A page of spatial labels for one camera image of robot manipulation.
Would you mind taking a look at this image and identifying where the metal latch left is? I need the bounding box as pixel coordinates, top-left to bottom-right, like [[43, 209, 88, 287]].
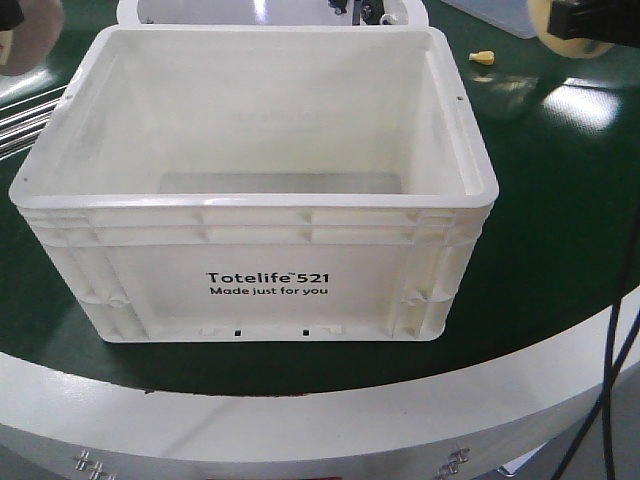
[[73, 449, 117, 480]]

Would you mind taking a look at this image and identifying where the metal latch right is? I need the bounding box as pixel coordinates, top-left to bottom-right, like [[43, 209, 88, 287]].
[[433, 448, 470, 480]]

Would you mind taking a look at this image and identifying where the white plastic Totelife crate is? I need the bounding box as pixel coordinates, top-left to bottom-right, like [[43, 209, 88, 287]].
[[9, 25, 498, 343]]

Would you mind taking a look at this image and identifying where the metal latch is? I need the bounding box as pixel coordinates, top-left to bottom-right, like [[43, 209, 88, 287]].
[[73, 449, 117, 480], [433, 448, 470, 480]]

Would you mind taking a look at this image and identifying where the metal rods bundle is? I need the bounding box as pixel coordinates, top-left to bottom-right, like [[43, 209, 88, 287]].
[[1, 85, 66, 158]]

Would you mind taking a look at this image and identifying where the clear plastic lid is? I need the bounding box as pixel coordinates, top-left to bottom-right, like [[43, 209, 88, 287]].
[[444, 0, 536, 39]]

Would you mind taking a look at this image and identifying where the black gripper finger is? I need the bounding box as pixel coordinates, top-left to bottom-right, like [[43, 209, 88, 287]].
[[550, 0, 639, 44], [0, 0, 24, 32]]

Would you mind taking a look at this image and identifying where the black cable two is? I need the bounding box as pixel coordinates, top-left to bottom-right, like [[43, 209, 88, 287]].
[[558, 309, 640, 480]]

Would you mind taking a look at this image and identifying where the small yellow toy piece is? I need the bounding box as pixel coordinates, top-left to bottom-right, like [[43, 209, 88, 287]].
[[468, 50, 495, 66]]

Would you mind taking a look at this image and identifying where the white round conveyor rim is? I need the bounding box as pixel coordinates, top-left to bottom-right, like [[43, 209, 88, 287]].
[[1, 310, 610, 479]]

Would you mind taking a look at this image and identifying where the white inner conveyor hub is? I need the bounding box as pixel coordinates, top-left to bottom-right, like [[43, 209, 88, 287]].
[[116, 0, 429, 27]]

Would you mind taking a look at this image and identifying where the yellow plush bun green stripe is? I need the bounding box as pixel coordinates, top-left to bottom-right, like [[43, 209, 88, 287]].
[[527, 0, 614, 59]]

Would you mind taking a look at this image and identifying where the pink plush bun toy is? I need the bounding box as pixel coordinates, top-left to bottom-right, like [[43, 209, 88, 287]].
[[1, 0, 65, 76]]

